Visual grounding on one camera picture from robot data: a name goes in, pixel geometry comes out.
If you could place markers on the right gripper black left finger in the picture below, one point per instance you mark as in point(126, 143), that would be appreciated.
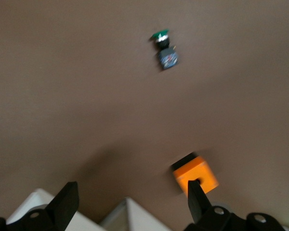
point(62, 204)

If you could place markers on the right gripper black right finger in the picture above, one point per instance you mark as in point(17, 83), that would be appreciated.
point(197, 204)

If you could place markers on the white plastic drawer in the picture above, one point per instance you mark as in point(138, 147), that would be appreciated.
point(31, 201)

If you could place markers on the white drawer cabinet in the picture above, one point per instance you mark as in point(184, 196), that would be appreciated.
point(144, 219)

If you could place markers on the green push button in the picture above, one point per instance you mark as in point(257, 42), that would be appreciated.
point(167, 57)

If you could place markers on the orange box with hole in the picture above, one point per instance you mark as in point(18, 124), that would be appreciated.
point(197, 172)

